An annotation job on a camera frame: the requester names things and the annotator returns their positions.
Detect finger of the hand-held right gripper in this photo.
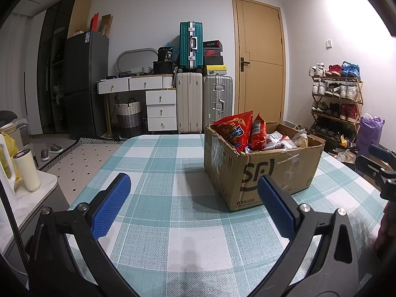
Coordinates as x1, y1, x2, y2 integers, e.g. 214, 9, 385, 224
356, 155, 396, 189
368, 144, 396, 163

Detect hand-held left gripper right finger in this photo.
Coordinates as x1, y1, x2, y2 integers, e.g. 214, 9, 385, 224
254, 175, 359, 297

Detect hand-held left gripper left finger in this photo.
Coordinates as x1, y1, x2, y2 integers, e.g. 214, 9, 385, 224
28, 173, 132, 297

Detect brown cardboard box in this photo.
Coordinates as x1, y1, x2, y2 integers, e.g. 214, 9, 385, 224
203, 121, 325, 211

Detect large white snack bag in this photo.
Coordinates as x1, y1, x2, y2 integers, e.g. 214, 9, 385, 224
266, 131, 294, 149

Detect orange-red snack packet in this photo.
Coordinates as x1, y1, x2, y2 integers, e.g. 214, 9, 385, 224
249, 113, 267, 151

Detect large red chip bag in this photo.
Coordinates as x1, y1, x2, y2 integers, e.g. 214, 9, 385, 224
212, 111, 254, 153

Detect person's right hand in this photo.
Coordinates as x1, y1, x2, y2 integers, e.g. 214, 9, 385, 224
374, 202, 396, 254

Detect purple gift bag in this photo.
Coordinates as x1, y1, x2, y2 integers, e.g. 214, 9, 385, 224
356, 113, 385, 157

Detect wooden shoe rack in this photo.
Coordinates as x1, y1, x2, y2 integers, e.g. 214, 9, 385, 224
310, 74, 363, 143

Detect checked teal tablecloth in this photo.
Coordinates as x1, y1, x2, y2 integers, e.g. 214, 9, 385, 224
66, 134, 389, 297

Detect rows of shoes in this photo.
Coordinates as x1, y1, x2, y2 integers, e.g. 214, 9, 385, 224
308, 62, 361, 137

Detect marble top side cabinet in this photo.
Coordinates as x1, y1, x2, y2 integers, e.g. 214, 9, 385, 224
0, 170, 71, 285

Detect woven laundry basket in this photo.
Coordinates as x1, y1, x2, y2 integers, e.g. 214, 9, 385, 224
116, 98, 142, 139

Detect cream thermos cup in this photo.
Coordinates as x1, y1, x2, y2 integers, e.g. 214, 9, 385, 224
13, 148, 41, 192

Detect white drawer desk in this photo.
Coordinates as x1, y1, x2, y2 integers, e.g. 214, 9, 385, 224
97, 74, 177, 137

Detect silver suitcase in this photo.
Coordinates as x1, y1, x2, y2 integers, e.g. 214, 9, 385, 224
202, 75, 233, 127

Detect dark grey refrigerator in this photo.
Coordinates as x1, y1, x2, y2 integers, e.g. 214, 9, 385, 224
64, 30, 110, 140

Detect beige suitcase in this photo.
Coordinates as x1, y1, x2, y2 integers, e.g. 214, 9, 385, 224
176, 72, 203, 134

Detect black case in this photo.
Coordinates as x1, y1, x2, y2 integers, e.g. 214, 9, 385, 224
153, 61, 177, 75

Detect oval framed mirror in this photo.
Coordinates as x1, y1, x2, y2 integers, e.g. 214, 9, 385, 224
116, 48, 158, 75

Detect dark glass wardrobe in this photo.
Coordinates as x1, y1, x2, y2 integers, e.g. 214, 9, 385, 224
36, 0, 78, 135

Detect wooden door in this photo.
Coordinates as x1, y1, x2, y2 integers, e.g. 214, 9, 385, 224
232, 0, 286, 123

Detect yellow and black shoe box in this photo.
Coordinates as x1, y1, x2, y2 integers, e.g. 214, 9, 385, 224
203, 65, 227, 76

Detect black bag with white print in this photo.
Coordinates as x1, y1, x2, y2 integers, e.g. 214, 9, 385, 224
158, 47, 174, 62

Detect teal suitcase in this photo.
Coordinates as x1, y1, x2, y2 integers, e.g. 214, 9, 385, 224
179, 22, 204, 70

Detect flat cardboard sheet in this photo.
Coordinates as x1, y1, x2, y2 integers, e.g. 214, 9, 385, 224
67, 0, 92, 39

